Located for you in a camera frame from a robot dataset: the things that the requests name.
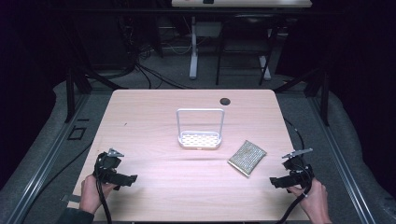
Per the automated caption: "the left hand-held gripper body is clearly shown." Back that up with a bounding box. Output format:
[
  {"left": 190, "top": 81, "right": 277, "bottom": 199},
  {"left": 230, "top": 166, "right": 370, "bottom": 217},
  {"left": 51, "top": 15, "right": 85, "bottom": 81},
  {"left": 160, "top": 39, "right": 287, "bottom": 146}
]
[{"left": 93, "top": 148, "right": 125, "bottom": 185}]

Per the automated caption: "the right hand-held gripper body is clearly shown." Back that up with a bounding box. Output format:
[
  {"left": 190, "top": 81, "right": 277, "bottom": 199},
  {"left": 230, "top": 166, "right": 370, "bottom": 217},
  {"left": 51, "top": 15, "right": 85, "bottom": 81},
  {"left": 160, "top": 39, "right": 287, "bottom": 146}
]
[{"left": 281, "top": 147, "right": 314, "bottom": 189}]

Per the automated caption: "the silver glitter sponge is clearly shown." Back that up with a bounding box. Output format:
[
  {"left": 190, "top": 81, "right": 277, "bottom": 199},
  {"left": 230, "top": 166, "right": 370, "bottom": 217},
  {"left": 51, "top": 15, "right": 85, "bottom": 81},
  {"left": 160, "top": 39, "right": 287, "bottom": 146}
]
[{"left": 227, "top": 139, "right": 268, "bottom": 178}]

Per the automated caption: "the white sponge rack with handle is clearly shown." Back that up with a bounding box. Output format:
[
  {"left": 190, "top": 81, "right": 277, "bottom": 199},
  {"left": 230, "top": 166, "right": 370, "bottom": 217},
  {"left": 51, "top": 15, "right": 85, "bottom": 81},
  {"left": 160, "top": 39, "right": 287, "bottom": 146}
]
[{"left": 176, "top": 107, "right": 226, "bottom": 151}]

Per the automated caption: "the person's right hand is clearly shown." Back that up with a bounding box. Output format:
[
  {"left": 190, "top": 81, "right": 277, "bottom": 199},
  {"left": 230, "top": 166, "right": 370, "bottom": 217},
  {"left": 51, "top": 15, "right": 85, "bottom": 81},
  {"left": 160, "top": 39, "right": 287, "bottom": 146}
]
[{"left": 286, "top": 176, "right": 332, "bottom": 224}]

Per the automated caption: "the person's left hand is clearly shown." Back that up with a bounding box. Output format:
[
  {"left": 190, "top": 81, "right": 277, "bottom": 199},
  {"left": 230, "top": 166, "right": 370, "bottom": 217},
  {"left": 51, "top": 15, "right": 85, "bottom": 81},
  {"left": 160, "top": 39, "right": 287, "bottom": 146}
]
[{"left": 78, "top": 174, "right": 118, "bottom": 216}]

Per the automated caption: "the grey tape strip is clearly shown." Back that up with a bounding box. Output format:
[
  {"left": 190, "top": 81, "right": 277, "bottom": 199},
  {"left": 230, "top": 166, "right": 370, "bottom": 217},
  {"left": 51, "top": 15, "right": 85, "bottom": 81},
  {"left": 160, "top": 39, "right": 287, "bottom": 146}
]
[{"left": 60, "top": 193, "right": 82, "bottom": 203}]

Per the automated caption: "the black metal stand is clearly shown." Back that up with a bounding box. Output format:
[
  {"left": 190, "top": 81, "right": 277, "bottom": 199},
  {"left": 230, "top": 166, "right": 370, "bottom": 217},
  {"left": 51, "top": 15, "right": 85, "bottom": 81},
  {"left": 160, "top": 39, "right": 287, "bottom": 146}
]
[
  {"left": 62, "top": 66, "right": 129, "bottom": 124},
  {"left": 273, "top": 65, "right": 332, "bottom": 127}
]

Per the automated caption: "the black chair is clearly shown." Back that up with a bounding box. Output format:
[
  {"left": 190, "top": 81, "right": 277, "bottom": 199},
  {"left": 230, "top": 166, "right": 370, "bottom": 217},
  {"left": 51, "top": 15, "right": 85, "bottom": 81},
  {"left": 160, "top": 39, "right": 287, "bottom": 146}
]
[{"left": 215, "top": 12, "right": 282, "bottom": 87}]

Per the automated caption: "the white background desk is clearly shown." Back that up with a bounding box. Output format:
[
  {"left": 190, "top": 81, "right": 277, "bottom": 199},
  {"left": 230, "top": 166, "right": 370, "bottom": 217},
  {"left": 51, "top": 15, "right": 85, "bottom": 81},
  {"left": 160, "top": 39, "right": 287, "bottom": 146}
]
[{"left": 171, "top": 0, "right": 313, "bottom": 80}]

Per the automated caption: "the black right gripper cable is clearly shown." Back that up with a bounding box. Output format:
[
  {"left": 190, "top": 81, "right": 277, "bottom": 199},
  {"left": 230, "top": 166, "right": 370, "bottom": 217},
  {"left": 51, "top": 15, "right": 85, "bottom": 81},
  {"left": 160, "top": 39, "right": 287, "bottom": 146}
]
[{"left": 275, "top": 164, "right": 315, "bottom": 224}]

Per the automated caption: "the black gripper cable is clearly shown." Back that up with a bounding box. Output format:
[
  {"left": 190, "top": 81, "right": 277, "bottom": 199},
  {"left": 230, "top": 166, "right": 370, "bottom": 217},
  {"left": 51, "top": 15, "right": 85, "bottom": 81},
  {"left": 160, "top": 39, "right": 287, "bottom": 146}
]
[
  {"left": 93, "top": 153, "right": 113, "bottom": 224},
  {"left": 275, "top": 164, "right": 315, "bottom": 224}
]

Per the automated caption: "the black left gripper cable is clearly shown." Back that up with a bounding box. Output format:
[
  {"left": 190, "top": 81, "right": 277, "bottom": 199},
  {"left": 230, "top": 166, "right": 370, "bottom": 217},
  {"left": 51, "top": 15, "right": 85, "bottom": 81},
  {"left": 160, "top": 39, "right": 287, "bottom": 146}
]
[{"left": 93, "top": 153, "right": 113, "bottom": 224}]

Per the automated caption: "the thin black cable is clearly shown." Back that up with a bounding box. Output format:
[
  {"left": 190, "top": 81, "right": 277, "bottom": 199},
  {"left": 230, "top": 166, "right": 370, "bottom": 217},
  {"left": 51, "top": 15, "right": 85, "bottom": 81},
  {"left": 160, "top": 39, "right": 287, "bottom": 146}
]
[{"left": 283, "top": 118, "right": 305, "bottom": 151}]

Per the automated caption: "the grey metal floor rail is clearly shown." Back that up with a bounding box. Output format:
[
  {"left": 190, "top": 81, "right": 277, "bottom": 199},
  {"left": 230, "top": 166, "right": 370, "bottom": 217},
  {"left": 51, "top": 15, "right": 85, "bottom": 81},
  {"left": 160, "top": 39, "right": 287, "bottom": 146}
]
[
  {"left": 6, "top": 92, "right": 92, "bottom": 224},
  {"left": 307, "top": 94, "right": 377, "bottom": 224}
]

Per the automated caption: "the bundle of floor cables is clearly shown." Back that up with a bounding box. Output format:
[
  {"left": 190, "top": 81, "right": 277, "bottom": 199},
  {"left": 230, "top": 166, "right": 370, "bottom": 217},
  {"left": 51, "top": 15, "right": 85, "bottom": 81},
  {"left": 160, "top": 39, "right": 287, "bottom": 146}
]
[{"left": 118, "top": 18, "right": 194, "bottom": 91}]

